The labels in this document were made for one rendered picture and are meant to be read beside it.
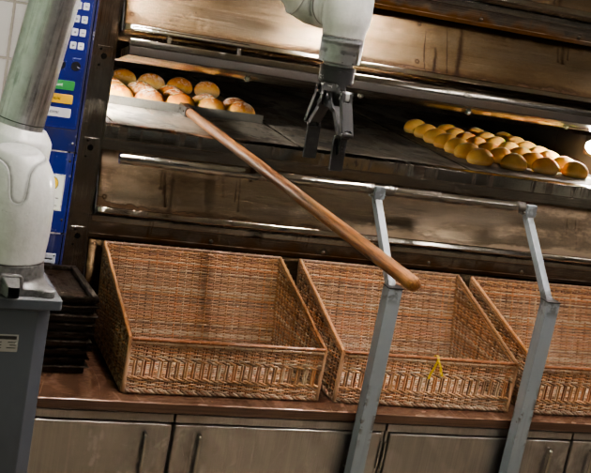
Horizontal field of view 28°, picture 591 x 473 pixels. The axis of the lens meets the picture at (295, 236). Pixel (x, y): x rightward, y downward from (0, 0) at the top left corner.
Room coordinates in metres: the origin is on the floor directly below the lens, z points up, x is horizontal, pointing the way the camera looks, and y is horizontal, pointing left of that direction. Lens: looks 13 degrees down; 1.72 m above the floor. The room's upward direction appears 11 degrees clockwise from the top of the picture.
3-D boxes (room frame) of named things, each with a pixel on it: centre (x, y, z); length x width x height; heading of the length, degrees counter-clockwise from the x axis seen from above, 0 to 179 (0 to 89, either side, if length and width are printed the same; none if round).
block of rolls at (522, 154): (4.22, -0.64, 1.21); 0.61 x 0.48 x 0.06; 21
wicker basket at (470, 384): (3.35, -0.36, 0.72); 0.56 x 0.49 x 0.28; 110
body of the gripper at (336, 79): (2.50, -0.02, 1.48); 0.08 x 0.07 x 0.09; 26
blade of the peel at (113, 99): (3.95, 0.50, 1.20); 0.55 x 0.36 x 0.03; 112
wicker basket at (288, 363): (3.14, 0.20, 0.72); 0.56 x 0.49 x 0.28; 112
